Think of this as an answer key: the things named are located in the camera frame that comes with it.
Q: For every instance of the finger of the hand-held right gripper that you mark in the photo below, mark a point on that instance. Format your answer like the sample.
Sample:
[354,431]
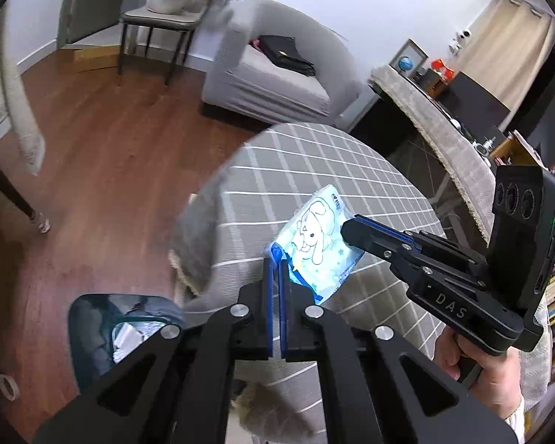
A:
[388,233]
[374,243]

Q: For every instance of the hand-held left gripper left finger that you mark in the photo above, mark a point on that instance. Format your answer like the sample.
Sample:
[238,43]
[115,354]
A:
[270,314]

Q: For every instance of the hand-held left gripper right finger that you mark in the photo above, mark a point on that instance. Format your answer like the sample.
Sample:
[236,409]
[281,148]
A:
[284,314]

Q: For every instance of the blue cartoon dog tissue pack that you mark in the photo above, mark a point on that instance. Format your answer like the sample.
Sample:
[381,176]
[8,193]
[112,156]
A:
[319,240]

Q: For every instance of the trash bin with black bag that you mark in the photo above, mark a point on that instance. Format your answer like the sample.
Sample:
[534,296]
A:
[92,328]

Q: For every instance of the person's right forearm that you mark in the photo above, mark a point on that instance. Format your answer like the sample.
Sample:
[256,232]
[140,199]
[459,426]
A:
[513,418]

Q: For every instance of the person's right hand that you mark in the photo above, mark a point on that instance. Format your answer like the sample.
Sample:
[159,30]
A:
[495,384]

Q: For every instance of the round table grey checked tablecloth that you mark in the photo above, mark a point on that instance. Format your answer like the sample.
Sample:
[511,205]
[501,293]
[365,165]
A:
[305,166]

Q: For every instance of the long desk with beige cloth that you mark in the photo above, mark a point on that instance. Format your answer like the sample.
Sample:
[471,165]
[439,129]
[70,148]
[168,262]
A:
[439,138]

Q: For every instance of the black monitor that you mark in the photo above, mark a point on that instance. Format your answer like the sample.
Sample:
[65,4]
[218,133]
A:
[476,101]

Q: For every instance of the brown wooden box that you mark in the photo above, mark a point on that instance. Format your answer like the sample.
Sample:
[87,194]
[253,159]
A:
[431,82]

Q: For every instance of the small blue globe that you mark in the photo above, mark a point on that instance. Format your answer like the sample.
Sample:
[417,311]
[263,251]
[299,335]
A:
[404,64]

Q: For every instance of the red flag ornament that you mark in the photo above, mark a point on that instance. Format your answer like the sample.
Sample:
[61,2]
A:
[441,68]

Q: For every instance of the grey armchair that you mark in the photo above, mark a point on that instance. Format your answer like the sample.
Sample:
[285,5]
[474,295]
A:
[268,83]

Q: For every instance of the beige curtain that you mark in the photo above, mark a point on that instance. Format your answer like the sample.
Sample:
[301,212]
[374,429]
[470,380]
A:
[504,46]

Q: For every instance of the black handbag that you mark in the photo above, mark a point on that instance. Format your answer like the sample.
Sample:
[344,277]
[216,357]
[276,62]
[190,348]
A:
[284,53]

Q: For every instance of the white tape roll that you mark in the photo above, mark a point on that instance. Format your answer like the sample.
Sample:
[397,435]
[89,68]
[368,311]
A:
[2,381]

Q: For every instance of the dark wooden chair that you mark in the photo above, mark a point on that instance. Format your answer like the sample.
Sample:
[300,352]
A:
[9,189]

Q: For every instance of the grey dining chair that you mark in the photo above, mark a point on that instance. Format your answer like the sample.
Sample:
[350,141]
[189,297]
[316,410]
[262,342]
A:
[166,18]

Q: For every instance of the flat cardboard box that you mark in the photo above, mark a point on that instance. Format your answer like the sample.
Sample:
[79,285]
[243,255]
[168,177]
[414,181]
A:
[95,59]

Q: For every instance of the white chair cloth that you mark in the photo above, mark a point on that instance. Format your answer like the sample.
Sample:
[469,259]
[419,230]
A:
[18,101]

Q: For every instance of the grey-green door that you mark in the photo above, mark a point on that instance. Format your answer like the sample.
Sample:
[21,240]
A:
[97,4]

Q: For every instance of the grey picture frame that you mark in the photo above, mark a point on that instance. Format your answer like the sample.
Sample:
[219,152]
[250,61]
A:
[418,51]

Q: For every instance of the white security camera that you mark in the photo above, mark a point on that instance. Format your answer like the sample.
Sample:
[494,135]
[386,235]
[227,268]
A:
[462,39]

